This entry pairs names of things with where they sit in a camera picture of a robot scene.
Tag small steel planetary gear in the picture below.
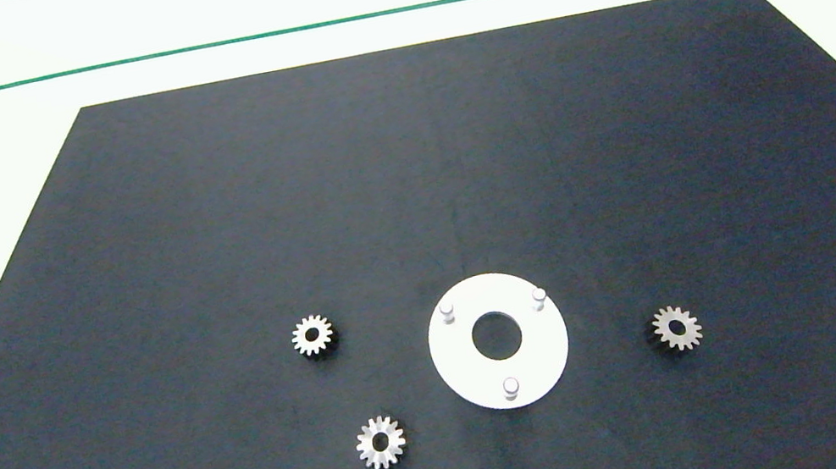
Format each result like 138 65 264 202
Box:
351 411 412 469
288 311 342 363
644 300 707 358

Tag round white carrier plate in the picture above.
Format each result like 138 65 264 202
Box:
418 261 580 422

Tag black rubber mat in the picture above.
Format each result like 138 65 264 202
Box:
0 0 836 469

